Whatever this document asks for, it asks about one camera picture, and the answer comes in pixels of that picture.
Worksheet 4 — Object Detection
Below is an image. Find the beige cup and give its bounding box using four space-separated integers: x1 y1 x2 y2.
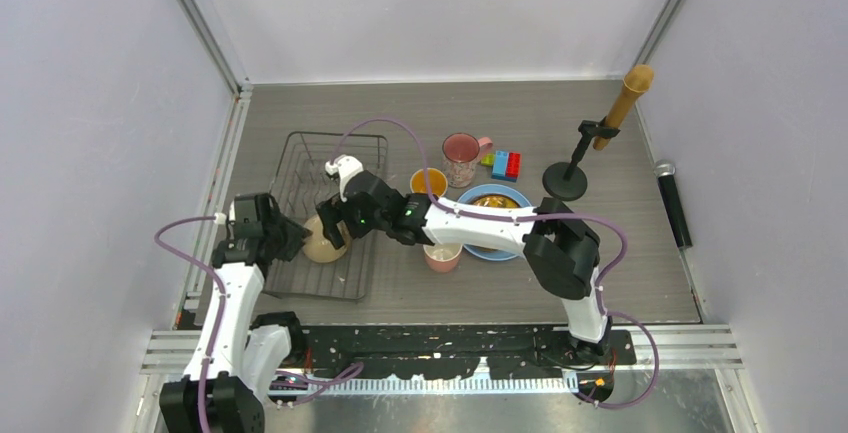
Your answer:
302 215 352 264

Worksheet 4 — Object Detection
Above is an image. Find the blue beige mug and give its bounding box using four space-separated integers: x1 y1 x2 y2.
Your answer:
409 168 448 197

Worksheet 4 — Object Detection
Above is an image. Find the plain pink cup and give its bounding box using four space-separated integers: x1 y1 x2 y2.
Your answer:
423 244 463 273

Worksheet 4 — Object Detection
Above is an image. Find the light blue plate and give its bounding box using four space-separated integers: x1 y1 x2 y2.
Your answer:
458 184 532 262

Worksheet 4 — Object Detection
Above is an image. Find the pink ghost pattern mug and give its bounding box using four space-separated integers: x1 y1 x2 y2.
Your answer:
442 132 493 188

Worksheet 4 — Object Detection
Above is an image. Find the yellow patterned plate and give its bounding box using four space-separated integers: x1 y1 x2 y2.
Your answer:
471 194 521 254

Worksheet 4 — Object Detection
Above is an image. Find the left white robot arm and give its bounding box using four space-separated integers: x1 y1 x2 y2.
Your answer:
154 193 311 432

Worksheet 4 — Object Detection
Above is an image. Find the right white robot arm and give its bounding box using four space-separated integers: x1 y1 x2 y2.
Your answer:
316 155 611 364

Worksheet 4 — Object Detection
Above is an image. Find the yellow green toy brick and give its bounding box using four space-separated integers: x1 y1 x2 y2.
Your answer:
480 153 495 167

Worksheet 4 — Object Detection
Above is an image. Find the blue toy brick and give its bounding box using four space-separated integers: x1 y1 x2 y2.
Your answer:
491 150 517 182

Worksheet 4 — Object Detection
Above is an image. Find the black base bar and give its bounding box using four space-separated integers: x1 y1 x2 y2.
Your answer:
281 324 637 380

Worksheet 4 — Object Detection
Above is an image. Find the red toy brick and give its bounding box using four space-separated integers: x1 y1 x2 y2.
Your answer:
505 152 521 179

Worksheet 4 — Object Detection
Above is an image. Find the black microphone stand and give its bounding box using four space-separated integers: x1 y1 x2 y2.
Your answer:
542 120 619 201

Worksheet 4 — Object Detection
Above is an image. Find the black microphone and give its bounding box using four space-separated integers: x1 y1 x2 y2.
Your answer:
654 160 693 250

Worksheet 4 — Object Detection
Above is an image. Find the gold microphone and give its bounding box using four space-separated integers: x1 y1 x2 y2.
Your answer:
601 64 655 132

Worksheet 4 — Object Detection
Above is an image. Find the black wire dish rack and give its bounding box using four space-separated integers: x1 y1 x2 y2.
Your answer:
265 131 388 301

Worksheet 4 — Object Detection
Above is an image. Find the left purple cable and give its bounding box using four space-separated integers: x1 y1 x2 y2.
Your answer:
153 215 230 433

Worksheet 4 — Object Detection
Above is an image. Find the purple cable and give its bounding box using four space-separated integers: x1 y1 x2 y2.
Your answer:
153 215 230 433
327 117 662 411

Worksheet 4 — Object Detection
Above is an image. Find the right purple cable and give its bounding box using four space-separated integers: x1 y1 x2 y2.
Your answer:
327 117 662 411

